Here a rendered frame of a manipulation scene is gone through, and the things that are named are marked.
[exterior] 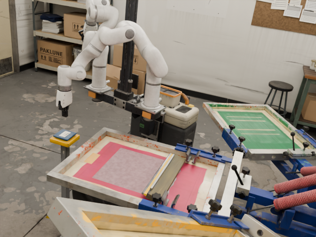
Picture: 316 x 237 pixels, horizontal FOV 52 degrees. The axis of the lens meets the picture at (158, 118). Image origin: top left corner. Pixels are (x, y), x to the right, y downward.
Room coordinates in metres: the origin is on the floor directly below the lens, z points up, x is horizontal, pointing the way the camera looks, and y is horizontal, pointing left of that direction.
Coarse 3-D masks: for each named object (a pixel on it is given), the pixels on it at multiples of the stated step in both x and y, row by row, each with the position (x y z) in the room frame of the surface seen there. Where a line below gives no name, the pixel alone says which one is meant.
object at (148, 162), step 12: (108, 144) 1.68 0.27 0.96; (120, 144) 1.70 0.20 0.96; (108, 156) 1.56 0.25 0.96; (120, 156) 1.57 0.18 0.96; (132, 156) 1.59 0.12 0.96; (144, 156) 1.60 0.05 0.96; (156, 156) 1.62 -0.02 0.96; (132, 168) 1.47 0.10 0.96; (144, 168) 1.48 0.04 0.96; (156, 168) 1.50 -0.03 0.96; (192, 168) 1.54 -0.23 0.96; (204, 168) 1.56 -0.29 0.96; (180, 180) 1.42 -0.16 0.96; (192, 180) 1.43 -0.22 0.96
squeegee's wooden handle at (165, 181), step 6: (174, 156) 1.58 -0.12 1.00; (174, 162) 1.52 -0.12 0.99; (180, 162) 1.54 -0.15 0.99; (168, 168) 1.45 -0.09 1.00; (174, 168) 1.47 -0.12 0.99; (180, 168) 1.49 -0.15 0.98; (162, 174) 1.39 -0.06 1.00; (168, 174) 1.40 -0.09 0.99; (174, 174) 1.41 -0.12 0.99; (162, 180) 1.34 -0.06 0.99; (168, 180) 1.35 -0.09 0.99; (156, 186) 1.28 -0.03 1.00; (162, 186) 1.30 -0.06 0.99; (168, 186) 1.31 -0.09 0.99; (150, 192) 1.23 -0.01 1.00; (162, 192) 1.25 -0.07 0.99; (150, 198) 1.21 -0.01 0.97
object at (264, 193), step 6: (252, 192) 1.27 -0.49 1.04; (258, 192) 1.27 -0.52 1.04; (264, 192) 1.28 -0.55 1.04; (270, 192) 1.29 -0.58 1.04; (240, 198) 1.27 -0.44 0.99; (246, 198) 1.27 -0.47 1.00; (258, 198) 1.25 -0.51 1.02; (264, 198) 1.24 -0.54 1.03; (270, 198) 1.24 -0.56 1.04; (264, 204) 1.24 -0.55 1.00; (270, 204) 1.23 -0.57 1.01
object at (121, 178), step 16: (96, 160) 1.50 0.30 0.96; (80, 176) 1.34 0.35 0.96; (96, 176) 1.36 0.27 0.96; (112, 176) 1.37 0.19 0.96; (128, 176) 1.39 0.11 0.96; (144, 176) 1.41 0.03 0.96; (128, 192) 1.26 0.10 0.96; (176, 192) 1.31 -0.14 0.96; (192, 192) 1.33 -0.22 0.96; (176, 208) 1.19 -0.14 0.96
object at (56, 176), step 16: (144, 144) 1.72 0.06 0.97; (160, 144) 1.70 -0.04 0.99; (64, 160) 1.41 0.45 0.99; (208, 160) 1.60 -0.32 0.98; (48, 176) 1.27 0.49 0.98; (64, 176) 1.28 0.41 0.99; (96, 192) 1.20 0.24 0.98; (112, 192) 1.20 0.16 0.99; (208, 192) 1.30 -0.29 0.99; (208, 208) 1.18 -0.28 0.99
